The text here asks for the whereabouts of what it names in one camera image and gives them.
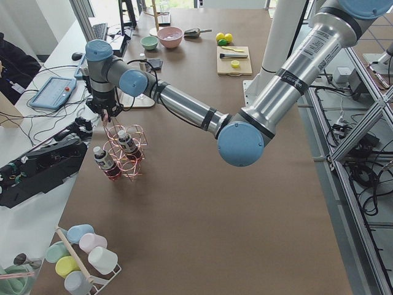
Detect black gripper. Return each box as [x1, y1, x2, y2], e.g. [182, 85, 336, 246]
[86, 90, 123, 125]

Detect copper wire bottle basket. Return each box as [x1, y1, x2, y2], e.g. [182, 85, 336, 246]
[103, 119, 148, 181]

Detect tea bottle taken out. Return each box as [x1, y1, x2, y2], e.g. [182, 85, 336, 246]
[139, 53, 148, 72]

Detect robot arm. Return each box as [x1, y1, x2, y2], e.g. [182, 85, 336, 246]
[85, 1, 392, 167]

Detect cream rabbit tray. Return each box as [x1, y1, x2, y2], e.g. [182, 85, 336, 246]
[120, 92, 155, 109]

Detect black thermos bottle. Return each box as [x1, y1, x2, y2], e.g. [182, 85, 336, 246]
[80, 65, 91, 94]

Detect blue teach pendant far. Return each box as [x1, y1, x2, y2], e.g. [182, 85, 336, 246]
[74, 53, 87, 81]

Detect blue teach pendant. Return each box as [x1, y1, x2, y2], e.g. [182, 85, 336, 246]
[28, 77, 77, 110]
[74, 53, 87, 81]

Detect blue teach pendant near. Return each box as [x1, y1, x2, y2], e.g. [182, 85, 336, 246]
[28, 77, 77, 110]

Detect black computer mouse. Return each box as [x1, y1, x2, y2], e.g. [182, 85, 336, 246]
[71, 52, 83, 61]

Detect green bowl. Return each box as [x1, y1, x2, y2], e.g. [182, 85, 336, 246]
[140, 36, 158, 50]

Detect black keyboard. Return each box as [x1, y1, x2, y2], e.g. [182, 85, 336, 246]
[85, 23, 108, 42]

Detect black electronics box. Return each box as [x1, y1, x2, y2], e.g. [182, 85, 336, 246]
[1, 138, 87, 208]

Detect pink bowl with ice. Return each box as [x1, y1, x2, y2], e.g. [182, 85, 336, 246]
[157, 26, 184, 49]

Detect person in black clothes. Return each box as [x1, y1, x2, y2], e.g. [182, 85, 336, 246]
[1, 32, 41, 105]

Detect wooden glass drying rack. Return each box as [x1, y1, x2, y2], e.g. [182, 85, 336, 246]
[145, 1, 171, 36]

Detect steel ice scoop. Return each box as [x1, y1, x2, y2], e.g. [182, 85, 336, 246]
[184, 28, 212, 39]

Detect blue cup on rack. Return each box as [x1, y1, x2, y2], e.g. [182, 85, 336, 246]
[66, 224, 95, 243]

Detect steel muddler black tip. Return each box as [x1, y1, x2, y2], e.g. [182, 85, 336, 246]
[219, 53, 248, 59]

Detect pink cup on rack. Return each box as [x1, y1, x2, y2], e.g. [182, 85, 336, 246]
[79, 233, 107, 254]

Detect green lime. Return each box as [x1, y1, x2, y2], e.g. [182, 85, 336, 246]
[217, 39, 227, 46]

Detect bamboo cutting board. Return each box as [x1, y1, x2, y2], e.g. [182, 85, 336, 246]
[217, 46, 252, 76]

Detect yellow lemon upper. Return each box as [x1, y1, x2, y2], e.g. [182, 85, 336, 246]
[216, 32, 225, 42]

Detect yellow lemon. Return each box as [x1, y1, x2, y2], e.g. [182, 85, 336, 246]
[224, 33, 233, 43]
[216, 32, 225, 42]

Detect half lemon slice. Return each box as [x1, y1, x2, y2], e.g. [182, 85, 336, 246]
[231, 60, 240, 68]

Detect yellow plastic knife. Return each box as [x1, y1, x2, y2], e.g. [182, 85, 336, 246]
[221, 46, 244, 52]

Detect yellow lemon lower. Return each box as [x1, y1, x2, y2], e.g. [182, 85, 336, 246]
[224, 33, 233, 43]

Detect green cup on rack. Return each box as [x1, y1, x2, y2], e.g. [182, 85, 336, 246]
[45, 241, 70, 264]

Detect white cup on rack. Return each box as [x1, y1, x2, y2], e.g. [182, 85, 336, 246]
[88, 246, 118, 275]

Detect yellow cup on rack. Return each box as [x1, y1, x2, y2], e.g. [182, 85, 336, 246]
[55, 256, 80, 278]

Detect white cup rack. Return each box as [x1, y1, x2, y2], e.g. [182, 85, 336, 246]
[55, 226, 122, 294]

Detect grey cup on rack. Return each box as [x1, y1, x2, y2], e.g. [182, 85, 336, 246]
[64, 270, 92, 295]

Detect black handheld camera gimbal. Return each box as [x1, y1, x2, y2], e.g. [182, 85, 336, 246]
[54, 117, 93, 142]

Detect tea bottle by handle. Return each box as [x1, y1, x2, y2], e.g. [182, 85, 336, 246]
[117, 130, 142, 161]

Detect tea bottle near pedestal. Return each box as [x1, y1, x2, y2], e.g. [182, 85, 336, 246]
[93, 146, 122, 181]

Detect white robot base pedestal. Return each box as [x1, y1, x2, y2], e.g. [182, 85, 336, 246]
[243, 0, 309, 106]

